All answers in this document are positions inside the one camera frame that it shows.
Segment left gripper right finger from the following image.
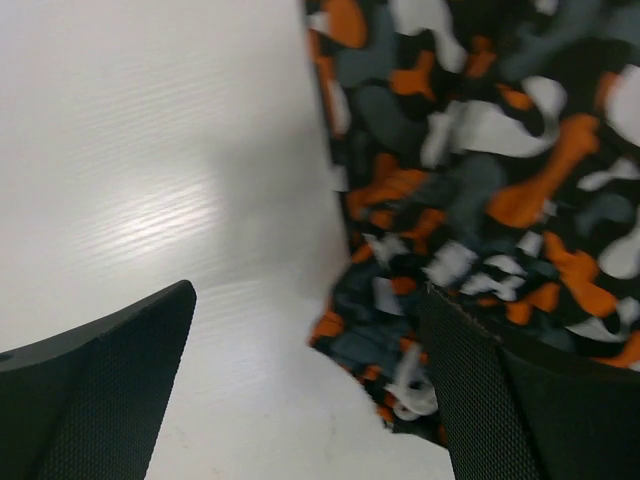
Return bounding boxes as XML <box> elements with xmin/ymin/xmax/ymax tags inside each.
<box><xmin>419</xmin><ymin>285</ymin><xmax>639</xmax><ymax>480</ymax></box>

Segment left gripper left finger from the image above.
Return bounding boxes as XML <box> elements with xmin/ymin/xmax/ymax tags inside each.
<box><xmin>1</xmin><ymin>280</ymin><xmax>196</xmax><ymax>480</ymax></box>

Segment orange camouflage shorts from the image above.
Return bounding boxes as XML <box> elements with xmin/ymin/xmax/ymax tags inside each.
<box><xmin>304</xmin><ymin>1</ymin><xmax>639</xmax><ymax>445</ymax></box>

